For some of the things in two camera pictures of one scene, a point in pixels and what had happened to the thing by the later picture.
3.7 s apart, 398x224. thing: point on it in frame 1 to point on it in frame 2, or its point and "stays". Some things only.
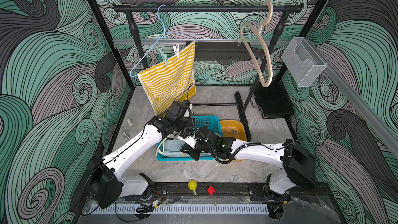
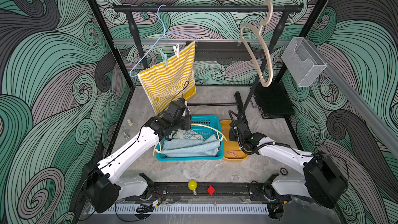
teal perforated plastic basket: [213, 122] stays
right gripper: [190, 151] to [230, 135]
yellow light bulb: [192, 185] stays
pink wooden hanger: [267, 82] stays
